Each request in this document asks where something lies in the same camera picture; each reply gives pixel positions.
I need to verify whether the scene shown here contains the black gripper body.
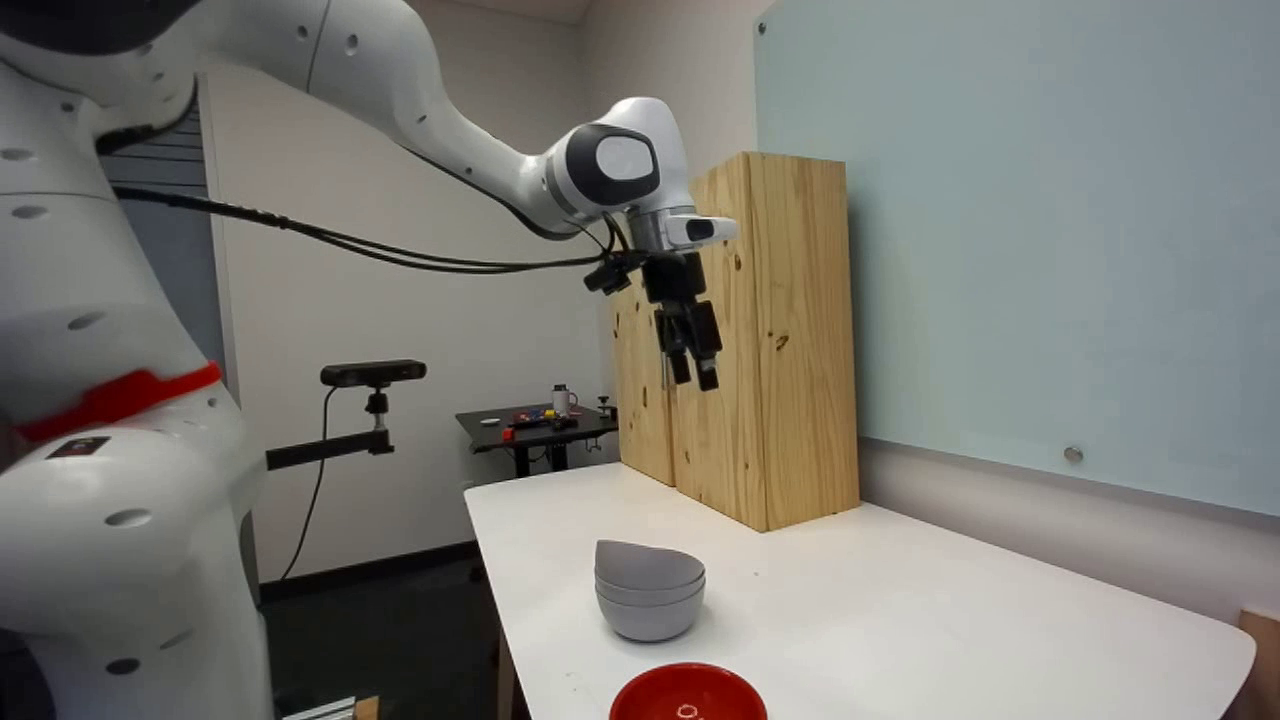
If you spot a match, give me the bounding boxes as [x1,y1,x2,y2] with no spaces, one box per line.
[640,252,709,319]

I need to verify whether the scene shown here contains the grey bowl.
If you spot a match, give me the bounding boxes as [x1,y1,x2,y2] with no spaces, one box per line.
[594,573,709,633]
[594,538,709,605]
[599,605,704,650]

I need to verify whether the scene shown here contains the red bowl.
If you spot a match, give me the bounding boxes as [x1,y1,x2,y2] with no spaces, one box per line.
[605,661,771,720]

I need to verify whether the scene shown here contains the wooden board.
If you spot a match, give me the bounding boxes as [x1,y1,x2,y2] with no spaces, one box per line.
[608,147,863,538]

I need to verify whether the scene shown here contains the black side table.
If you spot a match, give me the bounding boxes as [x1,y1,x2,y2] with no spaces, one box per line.
[453,401,619,482]

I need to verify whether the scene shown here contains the glass whiteboard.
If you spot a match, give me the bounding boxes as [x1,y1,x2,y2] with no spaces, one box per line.
[754,0,1280,520]

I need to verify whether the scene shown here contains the black stereo camera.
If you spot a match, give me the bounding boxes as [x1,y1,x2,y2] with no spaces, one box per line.
[318,357,432,394]

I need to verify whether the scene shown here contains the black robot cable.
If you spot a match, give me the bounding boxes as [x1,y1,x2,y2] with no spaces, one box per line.
[113,181,625,279]

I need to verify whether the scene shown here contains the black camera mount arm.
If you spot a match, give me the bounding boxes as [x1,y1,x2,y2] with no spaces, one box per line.
[261,384,402,474]

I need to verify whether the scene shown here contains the thin black camera cable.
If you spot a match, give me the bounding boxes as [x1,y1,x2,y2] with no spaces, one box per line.
[271,384,335,590]

